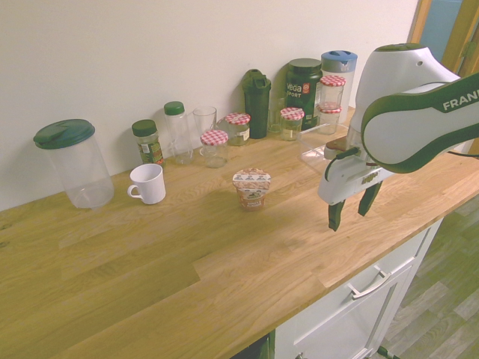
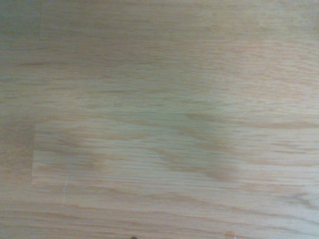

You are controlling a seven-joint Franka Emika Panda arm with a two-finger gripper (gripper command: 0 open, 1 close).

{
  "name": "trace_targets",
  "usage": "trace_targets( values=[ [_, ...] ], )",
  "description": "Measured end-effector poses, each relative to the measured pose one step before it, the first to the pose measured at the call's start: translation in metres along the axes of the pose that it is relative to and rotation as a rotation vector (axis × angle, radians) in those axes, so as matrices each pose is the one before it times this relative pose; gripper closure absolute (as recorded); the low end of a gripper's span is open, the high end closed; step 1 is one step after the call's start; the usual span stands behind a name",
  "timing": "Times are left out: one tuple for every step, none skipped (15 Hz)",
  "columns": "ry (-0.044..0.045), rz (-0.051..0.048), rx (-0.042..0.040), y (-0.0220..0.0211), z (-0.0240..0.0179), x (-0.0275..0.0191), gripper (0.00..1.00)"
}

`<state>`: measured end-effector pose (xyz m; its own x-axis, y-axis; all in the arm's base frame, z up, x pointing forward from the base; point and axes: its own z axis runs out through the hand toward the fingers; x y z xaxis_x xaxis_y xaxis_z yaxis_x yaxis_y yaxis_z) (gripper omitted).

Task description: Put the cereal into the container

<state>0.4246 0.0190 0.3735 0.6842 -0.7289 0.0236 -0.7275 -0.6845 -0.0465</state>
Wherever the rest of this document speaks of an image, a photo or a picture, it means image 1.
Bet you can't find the short clear drinking glass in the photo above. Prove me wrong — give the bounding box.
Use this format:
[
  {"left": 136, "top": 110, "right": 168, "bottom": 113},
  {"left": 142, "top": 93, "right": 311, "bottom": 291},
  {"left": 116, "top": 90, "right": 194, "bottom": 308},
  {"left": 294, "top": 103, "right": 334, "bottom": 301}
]
[{"left": 266, "top": 96, "right": 287, "bottom": 134}]

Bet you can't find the large clear green-lidded canister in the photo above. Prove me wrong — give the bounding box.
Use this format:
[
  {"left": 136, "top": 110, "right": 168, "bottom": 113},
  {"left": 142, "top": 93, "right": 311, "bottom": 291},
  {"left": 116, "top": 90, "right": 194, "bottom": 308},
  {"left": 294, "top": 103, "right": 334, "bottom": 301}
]
[{"left": 32, "top": 118, "right": 115, "bottom": 211}]

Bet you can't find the small jar red checkered lid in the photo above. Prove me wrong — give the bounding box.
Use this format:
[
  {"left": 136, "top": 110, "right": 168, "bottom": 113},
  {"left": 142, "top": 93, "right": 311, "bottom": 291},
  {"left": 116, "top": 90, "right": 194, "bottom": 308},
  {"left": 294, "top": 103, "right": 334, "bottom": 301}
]
[{"left": 279, "top": 106, "right": 305, "bottom": 143}]

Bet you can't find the wide jar red checkered lid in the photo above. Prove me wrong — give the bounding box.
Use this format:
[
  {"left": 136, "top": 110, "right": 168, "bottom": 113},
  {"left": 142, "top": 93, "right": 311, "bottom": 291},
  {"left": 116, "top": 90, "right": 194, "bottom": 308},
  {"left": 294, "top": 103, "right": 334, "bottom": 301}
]
[{"left": 317, "top": 104, "right": 343, "bottom": 136}]

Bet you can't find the tall jar red checkered lid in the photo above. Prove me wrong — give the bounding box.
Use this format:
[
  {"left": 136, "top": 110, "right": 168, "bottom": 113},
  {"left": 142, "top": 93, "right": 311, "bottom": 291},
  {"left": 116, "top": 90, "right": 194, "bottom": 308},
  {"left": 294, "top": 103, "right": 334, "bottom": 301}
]
[{"left": 318, "top": 75, "right": 346, "bottom": 111}]

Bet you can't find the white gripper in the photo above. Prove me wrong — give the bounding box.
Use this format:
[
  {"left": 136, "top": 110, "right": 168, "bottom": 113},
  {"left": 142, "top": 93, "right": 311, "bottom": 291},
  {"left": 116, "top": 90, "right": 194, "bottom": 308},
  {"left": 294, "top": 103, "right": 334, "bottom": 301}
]
[{"left": 317, "top": 147, "right": 385, "bottom": 233}]

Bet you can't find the black Vega Sport tub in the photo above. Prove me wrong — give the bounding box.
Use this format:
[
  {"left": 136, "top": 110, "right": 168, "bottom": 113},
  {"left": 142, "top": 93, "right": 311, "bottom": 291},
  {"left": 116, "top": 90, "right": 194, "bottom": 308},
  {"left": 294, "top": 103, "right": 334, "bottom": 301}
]
[{"left": 285, "top": 57, "right": 324, "bottom": 132}]

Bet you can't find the green-lidded spice jar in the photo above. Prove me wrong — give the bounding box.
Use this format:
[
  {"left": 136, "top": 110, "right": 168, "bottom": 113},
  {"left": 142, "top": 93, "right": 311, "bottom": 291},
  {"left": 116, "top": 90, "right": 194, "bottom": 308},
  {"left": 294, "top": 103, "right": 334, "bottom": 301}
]
[{"left": 130, "top": 119, "right": 166, "bottom": 169}]

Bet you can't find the clear bottle with green cap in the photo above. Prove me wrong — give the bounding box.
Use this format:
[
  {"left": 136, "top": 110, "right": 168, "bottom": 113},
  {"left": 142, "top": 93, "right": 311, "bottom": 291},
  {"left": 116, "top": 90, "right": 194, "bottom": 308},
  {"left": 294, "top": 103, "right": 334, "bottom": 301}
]
[{"left": 162, "top": 100, "right": 195, "bottom": 166}]

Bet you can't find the clear rectangular plastic container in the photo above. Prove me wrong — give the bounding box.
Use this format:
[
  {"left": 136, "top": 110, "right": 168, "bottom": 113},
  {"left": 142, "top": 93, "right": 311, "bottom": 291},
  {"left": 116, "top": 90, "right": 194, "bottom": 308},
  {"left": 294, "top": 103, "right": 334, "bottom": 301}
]
[{"left": 296, "top": 124, "right": 356, "bottom": 176}]

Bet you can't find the white ceramic mug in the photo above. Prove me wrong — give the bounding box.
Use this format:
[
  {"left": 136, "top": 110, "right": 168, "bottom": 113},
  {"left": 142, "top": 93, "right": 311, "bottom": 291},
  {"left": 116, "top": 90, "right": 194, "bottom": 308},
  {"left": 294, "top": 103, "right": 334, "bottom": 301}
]
[{"left": 126, "top": 162, "right": 167, "bottom": 206}]

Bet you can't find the labelled jar red checkered lid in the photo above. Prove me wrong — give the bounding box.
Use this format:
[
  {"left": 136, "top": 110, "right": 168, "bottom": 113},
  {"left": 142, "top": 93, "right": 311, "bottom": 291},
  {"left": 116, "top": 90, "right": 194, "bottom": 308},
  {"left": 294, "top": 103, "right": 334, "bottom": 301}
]
[{"left": 223, "top": 111, "right": 252, "bottom": 147}]

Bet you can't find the empty jar red checkered lid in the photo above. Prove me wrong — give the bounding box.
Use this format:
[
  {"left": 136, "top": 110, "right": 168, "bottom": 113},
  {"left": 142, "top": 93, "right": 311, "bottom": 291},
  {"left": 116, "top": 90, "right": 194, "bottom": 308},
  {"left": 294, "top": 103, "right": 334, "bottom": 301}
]
[{"left": 199, "top": 129, "right": 230, "bottom": 170}]

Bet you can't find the blue-lidded clear pitcher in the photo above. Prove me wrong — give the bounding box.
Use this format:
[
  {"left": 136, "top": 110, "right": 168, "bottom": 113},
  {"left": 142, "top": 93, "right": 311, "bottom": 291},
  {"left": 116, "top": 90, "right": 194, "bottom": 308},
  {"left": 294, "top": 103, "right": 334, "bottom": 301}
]
[{"left": 320, "top": 49, "right": 359, "bottom": 115}]

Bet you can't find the tall clear drinking glass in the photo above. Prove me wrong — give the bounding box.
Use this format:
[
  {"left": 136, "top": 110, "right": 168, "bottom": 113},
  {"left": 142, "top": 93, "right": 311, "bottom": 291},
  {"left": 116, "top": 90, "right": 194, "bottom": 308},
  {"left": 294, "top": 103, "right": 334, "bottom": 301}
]
[{"left": 192, "top": 105, "right": 219, "bottom": 150}]

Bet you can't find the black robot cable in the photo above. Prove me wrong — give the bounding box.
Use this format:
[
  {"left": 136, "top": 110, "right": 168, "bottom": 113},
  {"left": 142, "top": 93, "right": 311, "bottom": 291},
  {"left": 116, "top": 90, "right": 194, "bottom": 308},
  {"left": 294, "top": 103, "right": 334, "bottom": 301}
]
[{"left": 447, "top": 148, "right": 479, "bottom": 160}]

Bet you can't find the silver drawer handle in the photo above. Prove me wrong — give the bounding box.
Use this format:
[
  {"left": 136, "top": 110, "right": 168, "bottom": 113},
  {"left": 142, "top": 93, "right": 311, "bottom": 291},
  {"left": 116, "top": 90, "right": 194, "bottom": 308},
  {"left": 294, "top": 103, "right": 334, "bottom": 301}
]
[{"left": 345, "top": 266, "right": 392, "bottom": 301}]

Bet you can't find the wooden door frame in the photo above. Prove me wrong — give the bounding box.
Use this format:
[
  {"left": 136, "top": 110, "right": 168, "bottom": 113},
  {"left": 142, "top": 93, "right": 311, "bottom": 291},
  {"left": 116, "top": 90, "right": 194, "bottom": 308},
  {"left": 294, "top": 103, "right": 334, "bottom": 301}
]
[{"left": 406, "top": 0, "right": 479, "bottom": 78}]

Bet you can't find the brown cereal cup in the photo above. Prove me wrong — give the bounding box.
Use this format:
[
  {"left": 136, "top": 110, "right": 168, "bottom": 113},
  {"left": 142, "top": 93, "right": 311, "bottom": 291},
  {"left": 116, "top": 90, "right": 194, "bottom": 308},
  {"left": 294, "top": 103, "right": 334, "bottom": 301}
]
[{"left": 232, "top": 168, "right": 272, "bottom": 212}]

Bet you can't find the white cabinet with drawer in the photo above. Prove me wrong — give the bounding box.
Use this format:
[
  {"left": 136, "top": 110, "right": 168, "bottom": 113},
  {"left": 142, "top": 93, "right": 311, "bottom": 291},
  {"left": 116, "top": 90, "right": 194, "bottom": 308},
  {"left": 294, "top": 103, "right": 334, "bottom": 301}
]
[{"left": 274, "top": 215, "right": 445, "bottom": 359}]

